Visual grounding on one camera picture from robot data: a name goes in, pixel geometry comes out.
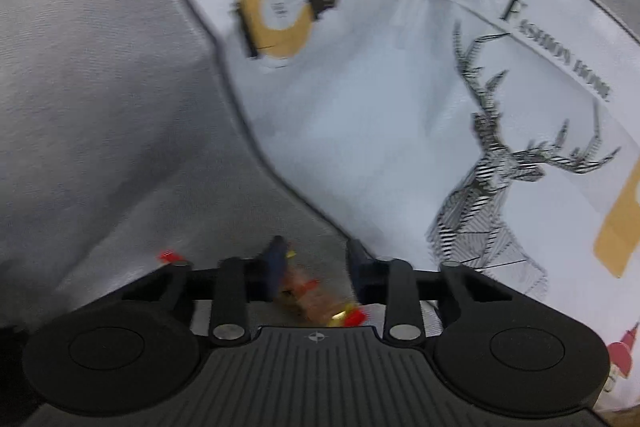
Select deer printed blanket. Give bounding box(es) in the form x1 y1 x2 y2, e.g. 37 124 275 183
92 0 640 413

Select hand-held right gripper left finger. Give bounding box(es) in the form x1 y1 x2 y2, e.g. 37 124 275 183
120 235 291 348

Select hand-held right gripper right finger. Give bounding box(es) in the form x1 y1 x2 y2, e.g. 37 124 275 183
346 238 522 348

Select orange snack packet red ends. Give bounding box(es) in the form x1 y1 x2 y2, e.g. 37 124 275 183
279 249 370 329

